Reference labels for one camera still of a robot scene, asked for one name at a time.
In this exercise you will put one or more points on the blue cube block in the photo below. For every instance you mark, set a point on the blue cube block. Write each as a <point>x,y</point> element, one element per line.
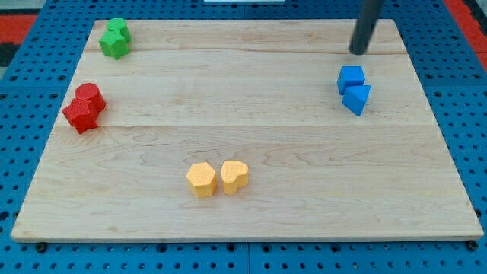
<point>350,76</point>

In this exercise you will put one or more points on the light wooden board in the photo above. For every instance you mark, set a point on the light wooden board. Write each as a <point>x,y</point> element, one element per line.
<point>263,93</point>

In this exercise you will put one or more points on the yellow heart block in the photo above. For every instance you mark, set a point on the yellow heart block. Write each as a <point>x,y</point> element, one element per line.
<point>234,175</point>

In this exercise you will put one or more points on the yellow hexagon block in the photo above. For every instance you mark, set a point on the yellow hexagon block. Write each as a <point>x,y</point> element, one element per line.
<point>202,180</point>

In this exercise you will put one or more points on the blue triangle block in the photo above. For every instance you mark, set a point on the blue triangle block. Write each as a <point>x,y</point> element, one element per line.
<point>355,98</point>

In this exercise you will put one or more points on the green star block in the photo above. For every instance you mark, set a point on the green star block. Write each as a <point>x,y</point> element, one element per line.
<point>113,44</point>

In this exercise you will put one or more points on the red cylinder block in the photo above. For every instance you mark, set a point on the red cylinder block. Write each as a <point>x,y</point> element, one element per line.
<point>91,92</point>

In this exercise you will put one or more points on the red star block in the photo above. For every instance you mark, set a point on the red star block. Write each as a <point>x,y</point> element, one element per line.
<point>81,114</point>

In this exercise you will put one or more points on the green cylinder block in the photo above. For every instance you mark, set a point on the green cylinder block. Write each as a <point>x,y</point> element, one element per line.
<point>119,24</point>

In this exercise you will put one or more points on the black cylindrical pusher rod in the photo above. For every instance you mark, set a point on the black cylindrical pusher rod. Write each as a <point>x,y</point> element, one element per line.
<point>365,25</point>

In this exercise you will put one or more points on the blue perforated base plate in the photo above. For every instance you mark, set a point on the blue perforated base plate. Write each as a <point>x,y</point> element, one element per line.
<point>37,78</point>

